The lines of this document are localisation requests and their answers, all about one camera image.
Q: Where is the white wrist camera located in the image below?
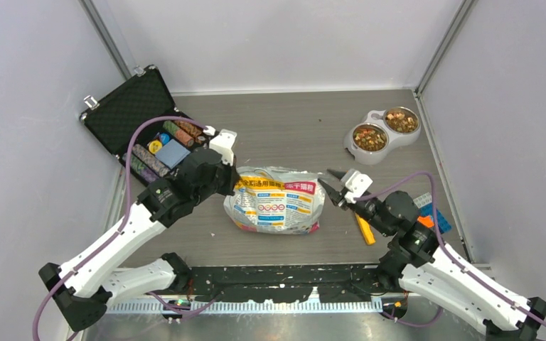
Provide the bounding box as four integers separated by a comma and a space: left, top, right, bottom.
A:
340, 169, 373, 204
203, 126, 237, 166

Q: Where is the orange black chip row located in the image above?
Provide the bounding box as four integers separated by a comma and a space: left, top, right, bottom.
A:
174, 119, 206, 144

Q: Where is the blue lego brick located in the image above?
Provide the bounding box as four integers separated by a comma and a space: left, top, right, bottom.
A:
420, 205, 452, 234

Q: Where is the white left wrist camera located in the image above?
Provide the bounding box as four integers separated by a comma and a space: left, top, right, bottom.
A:
203, 126, 237, 166

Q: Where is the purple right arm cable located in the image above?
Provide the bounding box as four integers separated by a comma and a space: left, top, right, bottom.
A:
355, 171, 546, 341

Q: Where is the red green chip row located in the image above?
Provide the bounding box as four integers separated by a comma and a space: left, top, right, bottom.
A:
163, 121, 195, 148

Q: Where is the green purple chip row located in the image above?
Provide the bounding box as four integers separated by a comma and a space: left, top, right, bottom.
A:
130, 153, 161, 186

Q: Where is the orange curved lego piece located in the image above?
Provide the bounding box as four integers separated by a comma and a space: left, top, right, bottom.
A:
417, 215, 435, 229

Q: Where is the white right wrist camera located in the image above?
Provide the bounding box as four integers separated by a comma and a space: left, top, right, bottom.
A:
340, 169, 373, 204

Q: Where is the pet food kibble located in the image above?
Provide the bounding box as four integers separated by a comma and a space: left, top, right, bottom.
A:
349, 107, 421, 152

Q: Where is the blue dealer button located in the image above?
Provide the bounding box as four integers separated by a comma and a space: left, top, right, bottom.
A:
158, 134, 171, 145

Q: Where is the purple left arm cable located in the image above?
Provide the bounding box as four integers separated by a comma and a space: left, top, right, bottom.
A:
31, 116, 208, 341

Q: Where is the blue playing card deck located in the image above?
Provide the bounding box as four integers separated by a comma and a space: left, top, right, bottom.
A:
155, 139, 190, 169

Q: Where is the black poker chip case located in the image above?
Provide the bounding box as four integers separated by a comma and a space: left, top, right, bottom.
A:
80, 65, 210, 165

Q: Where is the yellow plastic scoop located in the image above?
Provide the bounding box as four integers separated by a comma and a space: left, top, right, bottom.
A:
354, 213, 376, 246

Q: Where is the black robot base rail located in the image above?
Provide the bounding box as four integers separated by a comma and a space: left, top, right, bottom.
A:
164, 264, 409, 303

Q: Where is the yellow dealer button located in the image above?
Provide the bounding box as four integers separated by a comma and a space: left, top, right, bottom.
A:
147, 140, 163, 154

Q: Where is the cat food bag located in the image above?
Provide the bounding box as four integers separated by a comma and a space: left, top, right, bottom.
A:
223, 166, 326, 235

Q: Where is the light grey lego brick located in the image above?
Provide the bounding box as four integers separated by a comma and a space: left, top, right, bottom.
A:
414, 192, 434, 209

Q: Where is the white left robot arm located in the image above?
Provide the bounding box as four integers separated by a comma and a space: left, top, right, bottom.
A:
38, 146, 240, 332

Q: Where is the white double pet bowl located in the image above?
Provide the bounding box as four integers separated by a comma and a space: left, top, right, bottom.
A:
343, 107, 422, 166

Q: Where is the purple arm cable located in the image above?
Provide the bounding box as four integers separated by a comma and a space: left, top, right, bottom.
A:
31, 116, 208, 341
355, 171, 546, 341

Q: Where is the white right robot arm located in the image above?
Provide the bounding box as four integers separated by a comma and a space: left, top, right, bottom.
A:
319, 169, 546, 340

